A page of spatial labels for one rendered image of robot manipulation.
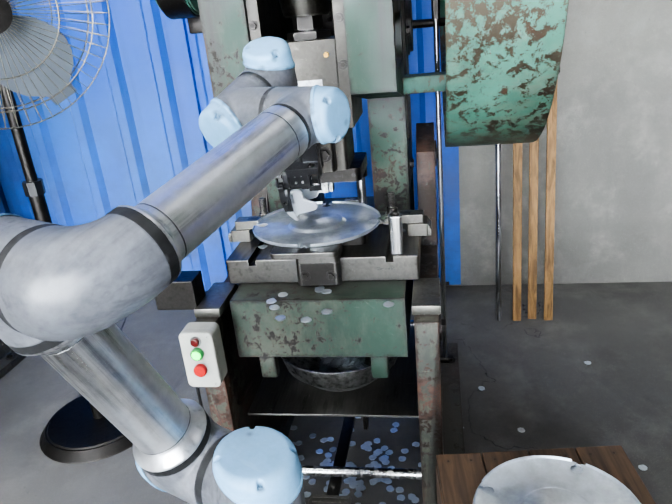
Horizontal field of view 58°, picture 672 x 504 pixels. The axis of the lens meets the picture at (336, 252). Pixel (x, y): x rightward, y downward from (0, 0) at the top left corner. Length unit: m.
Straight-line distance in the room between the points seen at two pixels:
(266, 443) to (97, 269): 0.40
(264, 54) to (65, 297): 0.50
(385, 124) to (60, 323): 1.14
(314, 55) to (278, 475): 0.85
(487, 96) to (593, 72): 1.56
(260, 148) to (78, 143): 2.32
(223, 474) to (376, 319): 0.59
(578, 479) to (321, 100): 0.85
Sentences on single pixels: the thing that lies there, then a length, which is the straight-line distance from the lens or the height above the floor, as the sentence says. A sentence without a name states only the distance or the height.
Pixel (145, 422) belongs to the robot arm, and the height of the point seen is 0.75.
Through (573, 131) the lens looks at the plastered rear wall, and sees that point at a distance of 2.66.
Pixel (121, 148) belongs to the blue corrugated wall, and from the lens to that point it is 2.92.
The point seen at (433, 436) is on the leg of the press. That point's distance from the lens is 1.42.
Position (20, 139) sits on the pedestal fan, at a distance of 1.91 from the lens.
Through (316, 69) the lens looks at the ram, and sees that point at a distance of 1.34.
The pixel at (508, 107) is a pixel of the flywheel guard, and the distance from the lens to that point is 1.13.
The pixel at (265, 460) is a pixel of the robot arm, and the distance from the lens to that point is 0.87.
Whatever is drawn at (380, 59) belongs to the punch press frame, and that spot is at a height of 1.12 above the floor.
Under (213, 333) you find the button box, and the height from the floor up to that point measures 0.62.
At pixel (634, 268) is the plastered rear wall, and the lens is 2.92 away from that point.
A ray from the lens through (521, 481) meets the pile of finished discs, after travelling 1.26.
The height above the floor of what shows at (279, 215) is 0.78.
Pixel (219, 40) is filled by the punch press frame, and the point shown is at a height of 1.19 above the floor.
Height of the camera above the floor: 1.23
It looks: 22 degrees down
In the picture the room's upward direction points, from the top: 6 degrees counter-clockwise
